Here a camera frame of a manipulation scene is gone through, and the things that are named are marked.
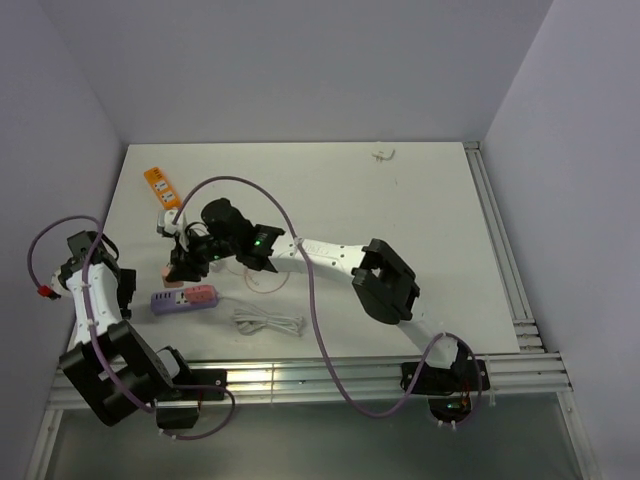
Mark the aluminium rail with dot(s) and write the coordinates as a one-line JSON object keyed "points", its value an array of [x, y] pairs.
{"points": [[500, 240], [377, 378]]}

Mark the pink plug adapter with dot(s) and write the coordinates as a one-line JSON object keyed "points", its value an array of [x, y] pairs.
{"points": [[201, 294]]}

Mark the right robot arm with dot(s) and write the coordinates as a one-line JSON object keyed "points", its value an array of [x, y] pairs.
{"points": [[383, 282]]}

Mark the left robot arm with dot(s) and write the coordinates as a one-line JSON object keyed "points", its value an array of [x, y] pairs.
{"points": [[107, 352]]}

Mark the small white plug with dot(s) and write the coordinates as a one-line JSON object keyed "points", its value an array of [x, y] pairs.
{"points": [[383, 154]]}

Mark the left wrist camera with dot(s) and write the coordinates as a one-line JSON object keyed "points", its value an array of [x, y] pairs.
{"points": [[57, 286]]}

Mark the purple power strip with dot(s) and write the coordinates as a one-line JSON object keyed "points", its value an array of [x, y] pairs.
{"points": [[173, 302]]}

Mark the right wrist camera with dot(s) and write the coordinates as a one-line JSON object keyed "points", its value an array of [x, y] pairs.
{"points": [[171, 225]]}

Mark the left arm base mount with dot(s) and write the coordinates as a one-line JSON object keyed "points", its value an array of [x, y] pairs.
{"points": [[178, 410]]}

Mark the aluminium right rail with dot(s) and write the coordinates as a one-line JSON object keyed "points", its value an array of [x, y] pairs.
{"points": [[500, 240]]}

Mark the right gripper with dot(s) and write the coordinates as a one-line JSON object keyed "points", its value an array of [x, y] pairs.
{"points": [[186, 263]]}

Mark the small pink charger plug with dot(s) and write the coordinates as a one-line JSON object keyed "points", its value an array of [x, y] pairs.
{"points": [[164, 275]]}

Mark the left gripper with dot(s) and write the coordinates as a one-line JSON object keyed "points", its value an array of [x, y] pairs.
{"points": [[127, 278]]}

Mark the orange power strip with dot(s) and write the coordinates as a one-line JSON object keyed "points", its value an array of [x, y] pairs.
{"points": [[162, 188]]}

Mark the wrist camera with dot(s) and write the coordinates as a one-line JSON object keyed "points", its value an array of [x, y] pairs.
{"points": [[57, 286], [171, 225]]}

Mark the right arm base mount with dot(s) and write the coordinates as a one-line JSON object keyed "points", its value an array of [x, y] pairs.
{"points": [[451, 392]]}

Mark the aluminium front rail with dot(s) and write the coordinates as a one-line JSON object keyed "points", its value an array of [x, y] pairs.
{"points": [[377, 378]]}

